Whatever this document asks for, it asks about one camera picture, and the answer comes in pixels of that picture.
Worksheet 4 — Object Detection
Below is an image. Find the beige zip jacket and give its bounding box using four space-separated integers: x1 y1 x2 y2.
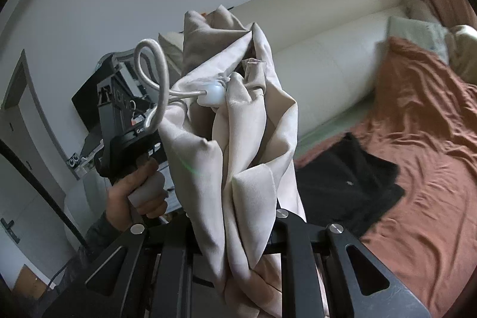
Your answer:
158 7 305 317

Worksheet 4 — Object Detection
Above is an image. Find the person left hand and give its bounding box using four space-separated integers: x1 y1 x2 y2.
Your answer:
105 158 168 232

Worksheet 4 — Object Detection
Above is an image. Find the white door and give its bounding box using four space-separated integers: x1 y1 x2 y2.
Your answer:
0 49 70 289

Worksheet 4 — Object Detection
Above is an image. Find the cream padded headboard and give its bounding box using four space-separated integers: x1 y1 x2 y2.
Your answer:
157 0 415 138

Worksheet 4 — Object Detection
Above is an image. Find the black garment on bed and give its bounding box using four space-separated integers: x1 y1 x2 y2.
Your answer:
296 132 405 237

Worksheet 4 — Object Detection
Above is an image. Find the rust brown bed blanket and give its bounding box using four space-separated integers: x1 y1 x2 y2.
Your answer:
296 37 476 317

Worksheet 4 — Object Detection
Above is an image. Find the pale green pillow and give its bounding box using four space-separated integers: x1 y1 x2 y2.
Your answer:
388 0 453 65

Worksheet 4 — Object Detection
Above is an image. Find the olive beige duvet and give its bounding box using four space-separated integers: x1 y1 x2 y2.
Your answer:
450 25 477 85

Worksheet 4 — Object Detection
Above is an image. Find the black cable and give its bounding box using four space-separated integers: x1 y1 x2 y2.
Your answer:
0 138 92 255

